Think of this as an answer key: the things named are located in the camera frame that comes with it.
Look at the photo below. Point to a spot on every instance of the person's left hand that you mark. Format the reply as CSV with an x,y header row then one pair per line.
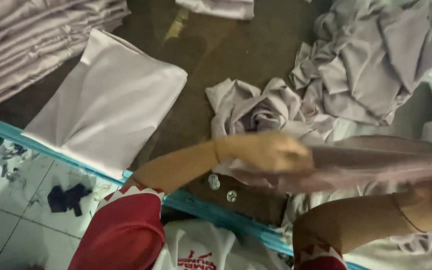
x,y
264,152

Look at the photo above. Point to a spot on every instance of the person's left fingers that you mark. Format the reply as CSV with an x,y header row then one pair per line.
x,y
303,159

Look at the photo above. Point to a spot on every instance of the pale pink cloth piece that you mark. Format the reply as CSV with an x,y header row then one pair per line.
x,y
381,165

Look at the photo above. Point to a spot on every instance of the crumpled pink cloth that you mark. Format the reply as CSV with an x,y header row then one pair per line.
x,y
253,107

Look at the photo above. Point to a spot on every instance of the clear round button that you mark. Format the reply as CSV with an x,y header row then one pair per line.
x,y
231,196
215,185
213,177

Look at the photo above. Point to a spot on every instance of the thin right wrist band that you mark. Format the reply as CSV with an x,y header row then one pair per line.
x,y
407,215

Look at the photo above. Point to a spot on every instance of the heap of unfolded pink cloths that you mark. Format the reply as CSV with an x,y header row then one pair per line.
x,y
373,56

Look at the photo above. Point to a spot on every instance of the small folded pink cloth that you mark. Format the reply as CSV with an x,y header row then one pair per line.
x,y
219,7

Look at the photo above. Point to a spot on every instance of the white shirt with red sleeves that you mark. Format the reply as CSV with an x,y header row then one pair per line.
x,y
126,232

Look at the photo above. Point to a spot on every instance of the large folded pink cloth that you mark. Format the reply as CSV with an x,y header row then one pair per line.
x,y
107,105

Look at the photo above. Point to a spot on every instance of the dark fabric scraps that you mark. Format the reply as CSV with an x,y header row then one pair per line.
x,y
68,198

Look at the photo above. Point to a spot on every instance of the stack of folded pink cloths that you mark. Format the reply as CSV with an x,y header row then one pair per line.
x,y
24,41

